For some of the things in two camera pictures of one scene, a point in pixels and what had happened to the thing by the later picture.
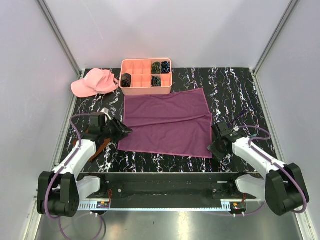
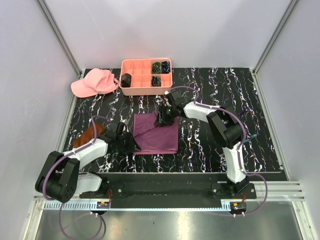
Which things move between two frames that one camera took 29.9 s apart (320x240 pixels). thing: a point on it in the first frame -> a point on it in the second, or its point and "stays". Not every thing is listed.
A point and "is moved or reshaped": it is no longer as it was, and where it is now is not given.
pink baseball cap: x=96 y=82 stays
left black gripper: x=120 y=128 -> x=133 y=146
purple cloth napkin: x=176 y=123 is moved or reshaped
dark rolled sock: x=126 y=80 stays
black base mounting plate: x=169 y=190 stays
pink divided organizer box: x=146 y=76 stays
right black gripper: x=212 y=147 -> x=161 y=118
